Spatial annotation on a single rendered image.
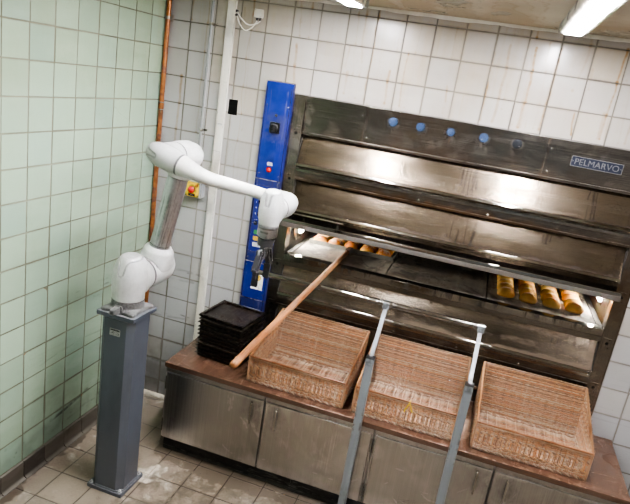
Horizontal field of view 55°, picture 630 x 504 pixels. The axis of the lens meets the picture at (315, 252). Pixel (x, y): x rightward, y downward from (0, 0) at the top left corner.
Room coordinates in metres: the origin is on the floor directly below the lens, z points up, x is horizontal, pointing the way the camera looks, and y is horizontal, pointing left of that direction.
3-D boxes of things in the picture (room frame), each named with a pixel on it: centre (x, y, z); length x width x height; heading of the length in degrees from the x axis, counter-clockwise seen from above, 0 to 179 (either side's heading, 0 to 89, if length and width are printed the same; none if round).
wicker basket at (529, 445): (2.79, -1.23, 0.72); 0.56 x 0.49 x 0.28; 76
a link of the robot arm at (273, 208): (2.54, 0.21, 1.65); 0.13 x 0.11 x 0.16; 162
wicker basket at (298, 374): (3.09, -0.07, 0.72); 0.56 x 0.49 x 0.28; 75
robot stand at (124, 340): (2.69, 0.86, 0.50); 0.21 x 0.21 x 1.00; 75
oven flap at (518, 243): (3.20, -0.69, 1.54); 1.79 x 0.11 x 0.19; 76
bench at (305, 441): (2.95, -0.51, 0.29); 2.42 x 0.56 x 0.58; 76
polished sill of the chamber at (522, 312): (3.23, -0.70, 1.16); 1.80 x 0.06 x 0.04; 76
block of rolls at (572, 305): (3.49, -1.36, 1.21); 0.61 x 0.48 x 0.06; 166
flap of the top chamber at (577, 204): (3.20, -0.69, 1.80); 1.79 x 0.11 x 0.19; 76
